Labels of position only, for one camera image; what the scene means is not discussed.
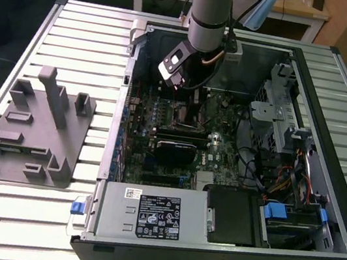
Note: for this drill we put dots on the short black expansion slot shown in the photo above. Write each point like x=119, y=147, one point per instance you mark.
x=159, y=179

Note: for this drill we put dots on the black hard disk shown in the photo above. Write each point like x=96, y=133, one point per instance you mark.
x=292, y=231

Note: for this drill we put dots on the large blue disk carrier tab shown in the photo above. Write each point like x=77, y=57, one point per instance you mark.
x=274, y=212

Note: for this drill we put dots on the CPU socket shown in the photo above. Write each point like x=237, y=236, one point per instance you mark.
x=180, y=114

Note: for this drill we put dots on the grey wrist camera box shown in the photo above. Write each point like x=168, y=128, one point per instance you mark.
x=233, y=52

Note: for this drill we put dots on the RAM slot with white clips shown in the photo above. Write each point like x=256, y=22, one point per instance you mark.
x=166, y=89

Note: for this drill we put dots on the perforated metal drive cage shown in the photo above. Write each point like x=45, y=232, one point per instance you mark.
x=272, y=93

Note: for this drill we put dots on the long black expansion slot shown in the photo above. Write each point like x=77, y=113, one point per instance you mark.
x=182, y=133
x=181, y=141

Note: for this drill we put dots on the white barcode sticker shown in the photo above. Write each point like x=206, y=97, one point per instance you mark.
x=132, y=193

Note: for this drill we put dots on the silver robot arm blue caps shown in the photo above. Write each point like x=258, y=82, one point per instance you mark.
x=209, y=10

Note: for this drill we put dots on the black plastic shroud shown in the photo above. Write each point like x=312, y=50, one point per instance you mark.
x=229, y=216

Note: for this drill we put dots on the silver power supply unit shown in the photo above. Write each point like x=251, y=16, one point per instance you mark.
x=111, y=209

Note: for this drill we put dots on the black rating label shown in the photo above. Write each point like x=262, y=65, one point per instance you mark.
x=158, y=216

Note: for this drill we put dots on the silver finned heat sink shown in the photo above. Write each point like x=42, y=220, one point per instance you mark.
x=205, y=181

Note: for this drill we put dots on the blue plastic latch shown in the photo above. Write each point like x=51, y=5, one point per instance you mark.
x=78, y=208

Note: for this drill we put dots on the round coin battery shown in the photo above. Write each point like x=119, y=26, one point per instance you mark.
x=225, y=102

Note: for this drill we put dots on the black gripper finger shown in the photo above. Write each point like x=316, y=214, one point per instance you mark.
x=194, y=102

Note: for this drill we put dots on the grey plastic parts rack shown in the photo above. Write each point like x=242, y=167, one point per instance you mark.
x=60, y=138

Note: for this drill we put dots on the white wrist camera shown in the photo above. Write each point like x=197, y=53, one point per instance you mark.
x=173, y=60

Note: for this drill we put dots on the small black box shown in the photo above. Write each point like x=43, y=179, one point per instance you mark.
x=318, y=3

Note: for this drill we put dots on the small blue expansion slot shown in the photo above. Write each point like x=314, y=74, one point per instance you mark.
x=182, y=181

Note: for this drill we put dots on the RAM slot with black clips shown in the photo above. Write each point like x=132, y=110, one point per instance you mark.
x=166, y=94

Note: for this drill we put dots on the green motherboard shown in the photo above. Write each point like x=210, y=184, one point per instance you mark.
x=222, y=174

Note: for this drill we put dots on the silver bracket with round hole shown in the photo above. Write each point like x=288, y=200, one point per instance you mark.
x=263, y=113

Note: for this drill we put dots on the black graphics card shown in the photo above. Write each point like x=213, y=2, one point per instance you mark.
x=174, y=153

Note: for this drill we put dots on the small blue carrier tab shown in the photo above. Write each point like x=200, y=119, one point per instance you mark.
x=322, y=216

